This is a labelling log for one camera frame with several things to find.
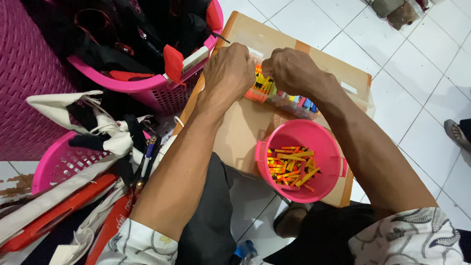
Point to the person's left hand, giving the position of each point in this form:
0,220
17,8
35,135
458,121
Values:
226,75

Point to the person's right hand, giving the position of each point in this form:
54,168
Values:
298,75

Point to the person's left fingers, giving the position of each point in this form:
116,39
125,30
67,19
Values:
243,55

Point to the sorted rows of crayons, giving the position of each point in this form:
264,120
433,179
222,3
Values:
263,86

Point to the white flat box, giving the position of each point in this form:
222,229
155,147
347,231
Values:
195,59

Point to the red cloth piece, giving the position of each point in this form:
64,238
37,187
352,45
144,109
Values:
173,62

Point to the clear plastic crayon case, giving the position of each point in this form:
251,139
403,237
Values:
294,106

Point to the brown cardboard box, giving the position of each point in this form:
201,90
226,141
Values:
243,128

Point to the pink laundry basket with clothes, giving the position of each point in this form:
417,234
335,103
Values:
154,92

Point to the small pink plastic bucket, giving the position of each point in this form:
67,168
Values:
316,136

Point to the loose pile of crayons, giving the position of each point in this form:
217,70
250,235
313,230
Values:
290,167

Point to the blue and white pen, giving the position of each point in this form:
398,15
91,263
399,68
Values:
148,158

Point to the white and black tote bags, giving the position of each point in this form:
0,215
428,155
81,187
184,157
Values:
110,136

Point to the plastic bags heap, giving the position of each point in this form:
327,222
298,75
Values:
399,11

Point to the person's dark trousers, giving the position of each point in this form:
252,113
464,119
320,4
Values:
209,221

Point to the person's foot in sandal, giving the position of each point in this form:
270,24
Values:
289,222

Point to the blue plastic object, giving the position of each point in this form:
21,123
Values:
244,252

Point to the pink round perforated basket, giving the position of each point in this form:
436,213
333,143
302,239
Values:
60,162

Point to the magenta woven hamper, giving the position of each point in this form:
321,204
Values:
25,81

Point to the person's patterned shirt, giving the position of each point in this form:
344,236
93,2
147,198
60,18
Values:
404,239

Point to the red and white bag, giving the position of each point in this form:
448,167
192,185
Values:
55,217

